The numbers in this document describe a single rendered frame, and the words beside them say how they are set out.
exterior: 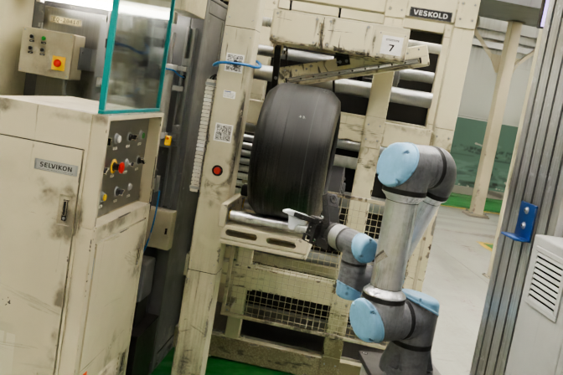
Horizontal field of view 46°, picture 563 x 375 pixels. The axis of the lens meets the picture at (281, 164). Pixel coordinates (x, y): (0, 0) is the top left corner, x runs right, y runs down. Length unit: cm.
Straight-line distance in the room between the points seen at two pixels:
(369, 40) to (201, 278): 125
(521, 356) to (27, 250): 155
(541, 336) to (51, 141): 155
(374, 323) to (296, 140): 95
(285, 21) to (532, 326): 186
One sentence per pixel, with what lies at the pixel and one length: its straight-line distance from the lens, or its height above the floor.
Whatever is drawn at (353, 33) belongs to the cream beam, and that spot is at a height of 173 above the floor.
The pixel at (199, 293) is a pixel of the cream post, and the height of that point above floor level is 53.
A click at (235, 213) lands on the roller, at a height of 91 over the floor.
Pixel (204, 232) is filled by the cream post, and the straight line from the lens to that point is 281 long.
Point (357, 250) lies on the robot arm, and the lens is 185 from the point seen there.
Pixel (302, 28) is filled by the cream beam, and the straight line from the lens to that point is 295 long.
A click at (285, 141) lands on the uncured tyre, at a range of 249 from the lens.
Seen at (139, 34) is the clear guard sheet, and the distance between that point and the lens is 237.
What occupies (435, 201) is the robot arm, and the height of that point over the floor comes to 122.
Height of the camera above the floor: 146
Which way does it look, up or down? 7 degrees down
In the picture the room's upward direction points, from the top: 10 degrees clockwise
